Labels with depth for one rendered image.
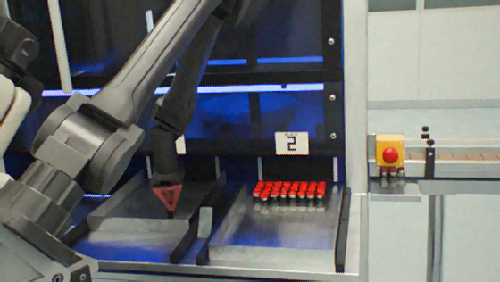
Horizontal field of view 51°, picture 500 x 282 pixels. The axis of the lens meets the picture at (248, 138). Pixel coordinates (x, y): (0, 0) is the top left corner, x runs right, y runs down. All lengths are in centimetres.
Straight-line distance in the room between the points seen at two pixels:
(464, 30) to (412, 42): 53
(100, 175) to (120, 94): 11
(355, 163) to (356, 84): 21
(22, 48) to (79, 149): 45
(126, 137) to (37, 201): 14
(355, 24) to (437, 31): 468
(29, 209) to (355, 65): 92
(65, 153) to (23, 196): 7
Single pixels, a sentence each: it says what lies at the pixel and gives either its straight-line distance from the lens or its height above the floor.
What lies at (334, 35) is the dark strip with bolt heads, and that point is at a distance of 134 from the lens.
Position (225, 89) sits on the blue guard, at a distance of 140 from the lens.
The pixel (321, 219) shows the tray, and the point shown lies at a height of 88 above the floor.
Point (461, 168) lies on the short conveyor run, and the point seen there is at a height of 92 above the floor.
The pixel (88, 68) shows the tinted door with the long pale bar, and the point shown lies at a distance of 154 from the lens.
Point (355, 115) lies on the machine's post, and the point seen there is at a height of 109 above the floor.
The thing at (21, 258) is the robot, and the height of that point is 116.
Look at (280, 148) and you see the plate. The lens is 140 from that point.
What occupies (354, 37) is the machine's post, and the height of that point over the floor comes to 129.
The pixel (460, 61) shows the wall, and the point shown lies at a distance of 607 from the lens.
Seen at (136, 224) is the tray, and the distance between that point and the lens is 130.
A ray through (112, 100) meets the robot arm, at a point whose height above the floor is 130.
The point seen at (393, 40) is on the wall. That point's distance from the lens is 597.
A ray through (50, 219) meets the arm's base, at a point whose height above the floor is 119.
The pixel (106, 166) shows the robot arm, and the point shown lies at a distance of 66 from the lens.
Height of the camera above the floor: 143
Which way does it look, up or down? 16 degrees down
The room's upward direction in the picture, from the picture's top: 4 degrees counter-clockwise
